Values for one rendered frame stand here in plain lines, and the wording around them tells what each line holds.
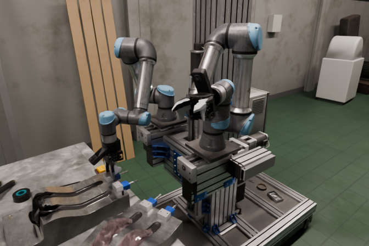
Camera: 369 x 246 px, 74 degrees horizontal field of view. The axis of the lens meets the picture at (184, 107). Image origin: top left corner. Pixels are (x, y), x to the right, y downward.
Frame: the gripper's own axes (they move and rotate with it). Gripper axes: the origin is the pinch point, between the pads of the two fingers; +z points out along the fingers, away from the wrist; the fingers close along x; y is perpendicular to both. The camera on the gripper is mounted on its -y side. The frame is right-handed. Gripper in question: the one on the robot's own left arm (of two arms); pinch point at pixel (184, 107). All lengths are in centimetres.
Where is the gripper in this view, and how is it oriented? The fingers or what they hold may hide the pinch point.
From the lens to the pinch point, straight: 70.9
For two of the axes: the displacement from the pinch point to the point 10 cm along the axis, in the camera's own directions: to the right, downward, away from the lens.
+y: 1.2, 9.6, 2.7
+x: -8.7, -0.3, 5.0
